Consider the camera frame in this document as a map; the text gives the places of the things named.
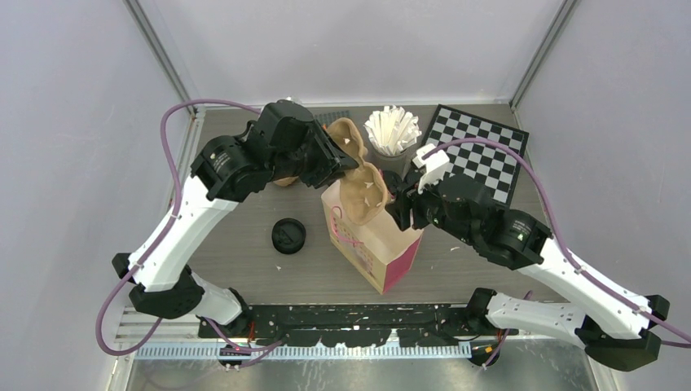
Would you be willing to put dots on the small dark mat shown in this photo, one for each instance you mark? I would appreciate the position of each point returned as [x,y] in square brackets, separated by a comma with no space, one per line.
[327,118]

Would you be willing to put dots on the brown pulp cup carrier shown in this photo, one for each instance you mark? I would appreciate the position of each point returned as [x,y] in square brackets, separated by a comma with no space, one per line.
[285,182]

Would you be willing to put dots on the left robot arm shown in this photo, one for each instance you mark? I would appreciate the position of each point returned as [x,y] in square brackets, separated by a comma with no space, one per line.
[222,176]

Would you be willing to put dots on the black white checkerboard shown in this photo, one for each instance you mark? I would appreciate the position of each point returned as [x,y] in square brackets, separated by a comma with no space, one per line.
[492,167]

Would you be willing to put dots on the yellow pink paper bag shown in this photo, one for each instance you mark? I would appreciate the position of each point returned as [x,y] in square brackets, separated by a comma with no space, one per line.
[378,250]

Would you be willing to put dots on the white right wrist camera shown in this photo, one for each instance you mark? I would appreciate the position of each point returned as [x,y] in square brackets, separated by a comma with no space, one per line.
[432,165]

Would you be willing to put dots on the white paper-wrapped straws bundle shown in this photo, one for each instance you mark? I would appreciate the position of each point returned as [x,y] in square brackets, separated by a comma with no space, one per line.
[392,130]

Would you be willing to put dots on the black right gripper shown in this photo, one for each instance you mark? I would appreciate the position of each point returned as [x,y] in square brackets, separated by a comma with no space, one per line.
[406,196]

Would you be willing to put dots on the single brown pulp carrier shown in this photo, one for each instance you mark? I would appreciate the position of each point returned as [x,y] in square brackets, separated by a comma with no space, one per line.
[363,192]

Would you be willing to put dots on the stack of black cup lids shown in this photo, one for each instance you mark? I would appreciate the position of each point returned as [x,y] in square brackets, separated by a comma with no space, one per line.
[288,236]

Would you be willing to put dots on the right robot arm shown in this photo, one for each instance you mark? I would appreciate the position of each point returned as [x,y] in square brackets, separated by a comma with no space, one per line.
[610,324]

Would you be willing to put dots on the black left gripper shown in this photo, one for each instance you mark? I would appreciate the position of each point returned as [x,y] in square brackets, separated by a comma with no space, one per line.
[333,161]

